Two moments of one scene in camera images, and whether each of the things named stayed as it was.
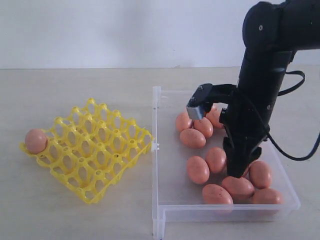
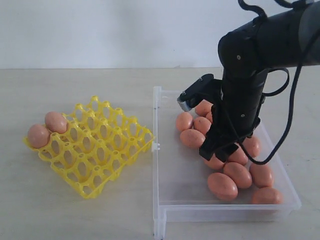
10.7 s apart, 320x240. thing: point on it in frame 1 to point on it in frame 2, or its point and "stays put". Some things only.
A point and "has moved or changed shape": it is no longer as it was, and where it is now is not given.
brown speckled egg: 204,125 stays put
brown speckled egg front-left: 192,139 stays put
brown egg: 260,174 stays put
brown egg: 183,121 stays put
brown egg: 246,174 has moved or changed shape
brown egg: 214,194 to 222,186
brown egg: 216,158 stays put
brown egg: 266,196 stays put
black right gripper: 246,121 to 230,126
